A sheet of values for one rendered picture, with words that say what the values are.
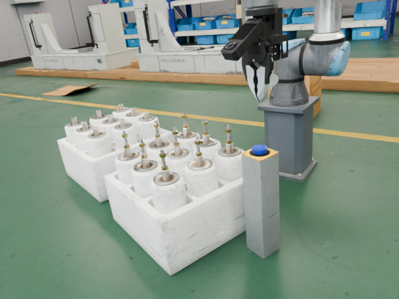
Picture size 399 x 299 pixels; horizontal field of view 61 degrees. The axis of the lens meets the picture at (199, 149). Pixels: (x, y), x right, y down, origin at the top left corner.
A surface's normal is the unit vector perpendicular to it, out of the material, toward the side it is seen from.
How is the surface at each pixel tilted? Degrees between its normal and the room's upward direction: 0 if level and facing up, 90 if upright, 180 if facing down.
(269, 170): 90
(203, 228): 90
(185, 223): 90
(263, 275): 0
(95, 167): 90
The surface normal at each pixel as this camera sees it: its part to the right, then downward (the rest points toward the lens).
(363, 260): -0.11, -0.91
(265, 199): 0.60, 0.26
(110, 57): 0.82, 0.14
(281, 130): -0.57, 0.38
